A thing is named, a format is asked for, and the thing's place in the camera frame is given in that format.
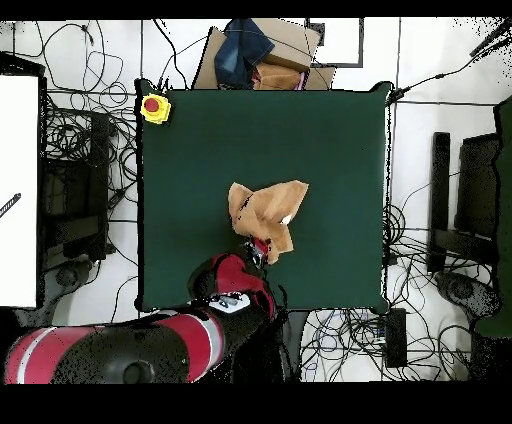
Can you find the tan terry towel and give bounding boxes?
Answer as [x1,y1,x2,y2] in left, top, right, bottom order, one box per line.
[227,179,310,265]

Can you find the black flat bar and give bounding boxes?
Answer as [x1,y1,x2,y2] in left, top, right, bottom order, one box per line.
[426,131,452,274]

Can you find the dark green table cloth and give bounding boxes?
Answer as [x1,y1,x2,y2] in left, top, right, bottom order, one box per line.
[135,77,395,313]

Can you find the yellow emergency stop button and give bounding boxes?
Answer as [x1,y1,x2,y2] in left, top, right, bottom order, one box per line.
[139,92,173,126]

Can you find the black power box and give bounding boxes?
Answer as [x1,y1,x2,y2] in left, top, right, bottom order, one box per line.
[384,307,408,368]

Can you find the brown folded cloth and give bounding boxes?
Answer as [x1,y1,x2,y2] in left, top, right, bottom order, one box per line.
[252,62,303,91]

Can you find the black equipment rack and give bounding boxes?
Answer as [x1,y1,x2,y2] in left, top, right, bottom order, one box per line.
[39,111,117,273]

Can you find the blue jeans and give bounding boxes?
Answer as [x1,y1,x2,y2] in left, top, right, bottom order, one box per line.
[213,17,276,90]

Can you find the black round knob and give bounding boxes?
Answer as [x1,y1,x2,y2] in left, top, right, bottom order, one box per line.
[55,266,79,287]
[449,279,475,301]

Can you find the brown cardboard box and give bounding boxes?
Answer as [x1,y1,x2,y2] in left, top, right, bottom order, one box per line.
[191,17,337,91]

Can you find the dark grey stand base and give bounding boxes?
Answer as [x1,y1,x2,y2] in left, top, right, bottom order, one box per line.
[37,257,101,329]
[434,270,503,325]

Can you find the black panel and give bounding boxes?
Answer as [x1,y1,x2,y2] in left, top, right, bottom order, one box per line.
[454,132,501,239]

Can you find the dark green fabric panel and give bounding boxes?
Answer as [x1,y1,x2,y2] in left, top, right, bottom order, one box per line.
[493,94,512,337]

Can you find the striped black rod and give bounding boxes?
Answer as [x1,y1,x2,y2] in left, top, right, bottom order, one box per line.
[0,192,22,219]

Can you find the white panel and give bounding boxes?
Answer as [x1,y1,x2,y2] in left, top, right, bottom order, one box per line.
[0,74,40,309]

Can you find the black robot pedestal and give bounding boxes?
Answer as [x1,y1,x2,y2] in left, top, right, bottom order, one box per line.
[279,310,310,383]

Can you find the black cable tangle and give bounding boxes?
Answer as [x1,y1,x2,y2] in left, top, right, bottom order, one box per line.
[109,274,140,323]
[35,19,139,225]
[299,201,495,383]

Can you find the black cable with connector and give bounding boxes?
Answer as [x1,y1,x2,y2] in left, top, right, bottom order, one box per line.
[385,35,512,106]

